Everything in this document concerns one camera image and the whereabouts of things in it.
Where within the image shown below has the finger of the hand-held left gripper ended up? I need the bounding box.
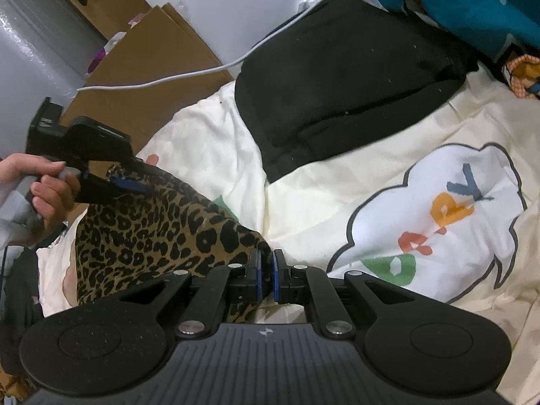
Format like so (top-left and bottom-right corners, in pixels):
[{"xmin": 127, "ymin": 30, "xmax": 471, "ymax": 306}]
[{"xmin": 76, "ymin": 158, "xmax": 155, "ymax": 204}]

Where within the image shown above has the folded black garment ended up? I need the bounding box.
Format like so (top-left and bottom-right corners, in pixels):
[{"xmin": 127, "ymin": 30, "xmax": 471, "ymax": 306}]
[{"xmin": 234, "ymin": 0, "xmax": 479, "ymax": 184}]

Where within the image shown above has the purple white refill pouch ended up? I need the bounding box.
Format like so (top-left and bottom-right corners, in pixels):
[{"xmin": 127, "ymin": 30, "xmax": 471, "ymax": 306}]
[{"xmin": 86, "ymin": 31, "xmax": 127, "ymax": 77}]

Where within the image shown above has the grey cabinet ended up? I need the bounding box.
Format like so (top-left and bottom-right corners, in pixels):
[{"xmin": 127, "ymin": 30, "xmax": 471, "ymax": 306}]
[{"xmin": 0, "ymin": 0, "xmax": 108, "ymax": 157}]

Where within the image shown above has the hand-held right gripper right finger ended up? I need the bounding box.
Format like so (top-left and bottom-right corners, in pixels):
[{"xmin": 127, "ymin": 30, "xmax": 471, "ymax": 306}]
[{"xmin": 272, "ymin": 249, "xmax": 416, "ymax": 340}]

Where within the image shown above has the white cable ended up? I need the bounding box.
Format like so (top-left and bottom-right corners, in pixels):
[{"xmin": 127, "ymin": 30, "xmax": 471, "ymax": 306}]
[{"xmin": 76, "ymin": 0, "xmax": 368, "ymax": 92}]

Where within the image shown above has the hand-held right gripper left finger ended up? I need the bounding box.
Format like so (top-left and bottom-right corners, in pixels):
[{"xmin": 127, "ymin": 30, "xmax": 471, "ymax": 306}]
[{"xmin": 120, "ymin": 249, "xmax": 264, "ymax": 340}]

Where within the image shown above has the teal patterned blanket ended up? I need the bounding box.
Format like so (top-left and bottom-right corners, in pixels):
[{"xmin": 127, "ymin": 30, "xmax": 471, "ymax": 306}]
[{"xmin": 371, "ymin": 0, "xmax": 540, "ymax": 102}]

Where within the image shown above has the leopard print garment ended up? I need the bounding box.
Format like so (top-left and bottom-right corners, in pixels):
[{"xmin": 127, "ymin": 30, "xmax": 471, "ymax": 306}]
[{"xmin": 75, "ymin": 164, "xmax": 271, "ymax": 325}]

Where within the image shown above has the person's left hand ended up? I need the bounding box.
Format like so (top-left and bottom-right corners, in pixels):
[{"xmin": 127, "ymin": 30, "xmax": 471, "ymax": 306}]
[{"xmin": 0, "ymin": 154, "xmax": 83, "ymax": 233}]

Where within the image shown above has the cream bear print blanket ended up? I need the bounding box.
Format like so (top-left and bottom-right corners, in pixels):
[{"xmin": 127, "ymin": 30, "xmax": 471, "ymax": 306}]
[{"xmin": 36, "ymin": 67, "xmax": 540, "ymax": 405}]

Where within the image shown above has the brown cardboard sheet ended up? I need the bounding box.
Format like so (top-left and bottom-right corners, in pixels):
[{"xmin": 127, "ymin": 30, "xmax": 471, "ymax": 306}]
[{"xmin": 59, "ymin": 3, "xmax": 235, "ymax": 173}]

